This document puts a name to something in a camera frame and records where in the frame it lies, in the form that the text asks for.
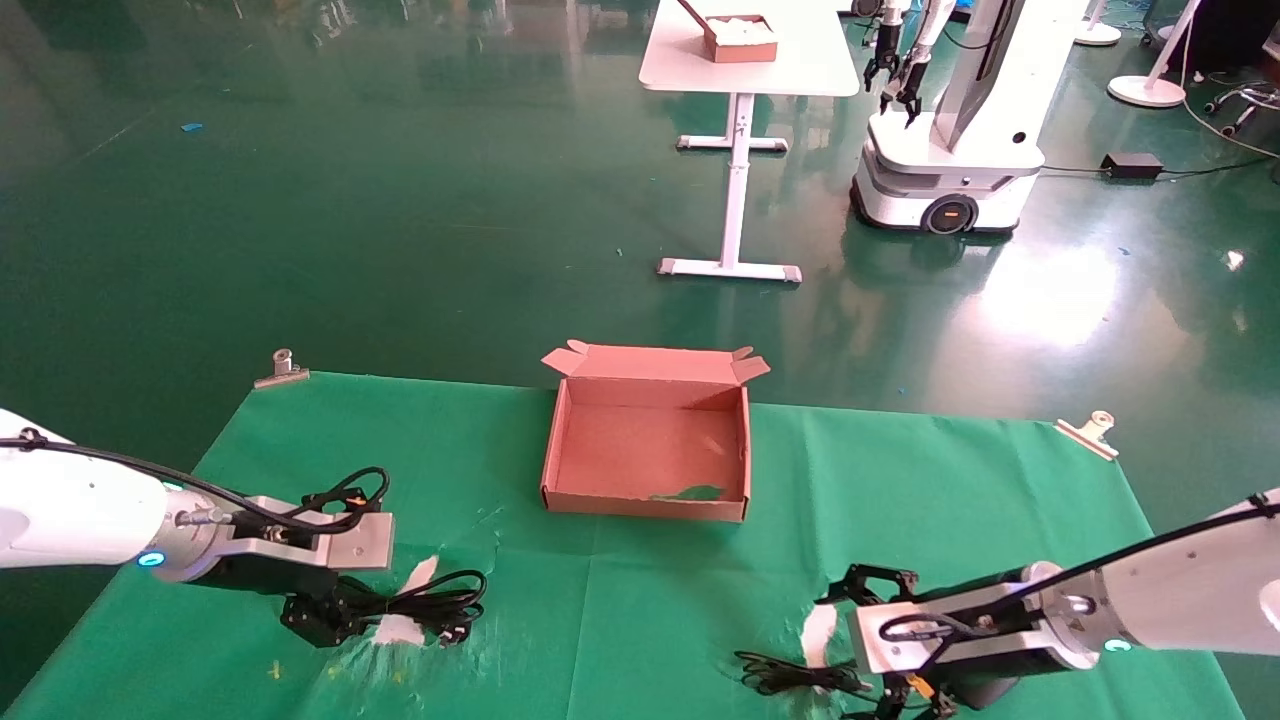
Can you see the black office chair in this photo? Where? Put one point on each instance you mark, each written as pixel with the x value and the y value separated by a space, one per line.
pixel 1240 100

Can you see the white wheeled robot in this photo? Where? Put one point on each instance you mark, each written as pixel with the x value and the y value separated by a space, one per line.
pixel 960 150

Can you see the green tablecloth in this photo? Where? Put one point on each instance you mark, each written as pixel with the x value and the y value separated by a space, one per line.
pixel 650 620

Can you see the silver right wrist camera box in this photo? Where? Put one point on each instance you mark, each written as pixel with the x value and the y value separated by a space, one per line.
pixel 868 652

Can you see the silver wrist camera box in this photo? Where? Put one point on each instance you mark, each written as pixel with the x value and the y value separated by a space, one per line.
pixel 362 546
pixel 868 652

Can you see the brown cardboard box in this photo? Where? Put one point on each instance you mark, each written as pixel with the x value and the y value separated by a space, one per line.
pixel 640 455

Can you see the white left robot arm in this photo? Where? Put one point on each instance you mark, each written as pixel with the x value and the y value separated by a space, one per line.
pixel 70 515

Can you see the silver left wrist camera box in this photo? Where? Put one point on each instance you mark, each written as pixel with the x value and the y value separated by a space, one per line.
pixel 362 546

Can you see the white filling material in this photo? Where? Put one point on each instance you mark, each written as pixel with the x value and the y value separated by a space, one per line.
pixel 742 29

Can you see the white pedestal table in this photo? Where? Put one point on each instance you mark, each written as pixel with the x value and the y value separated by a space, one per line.
pixel 790 62

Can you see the black power adapter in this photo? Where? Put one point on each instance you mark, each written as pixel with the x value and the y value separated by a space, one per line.
pixel 1132 165

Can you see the white round stand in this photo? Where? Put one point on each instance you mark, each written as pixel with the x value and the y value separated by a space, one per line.
pixel 1097 33
pixel 1148 92

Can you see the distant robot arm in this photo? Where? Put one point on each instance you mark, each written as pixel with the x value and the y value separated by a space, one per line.
pixel 918 55
pixel 886 25

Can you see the small cardboard box with lid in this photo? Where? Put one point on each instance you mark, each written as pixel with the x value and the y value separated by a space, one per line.
pixel 742 52

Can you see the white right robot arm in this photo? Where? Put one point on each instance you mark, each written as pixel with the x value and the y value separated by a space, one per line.
pixel 1190 590

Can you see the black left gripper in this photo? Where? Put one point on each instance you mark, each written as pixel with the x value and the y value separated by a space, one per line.
pixel 270 579

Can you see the metal table clip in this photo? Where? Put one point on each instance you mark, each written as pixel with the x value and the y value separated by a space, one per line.
pixel 1088 436
pixel 283 372

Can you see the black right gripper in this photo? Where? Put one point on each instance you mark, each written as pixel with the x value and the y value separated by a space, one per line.
pixel 992 686

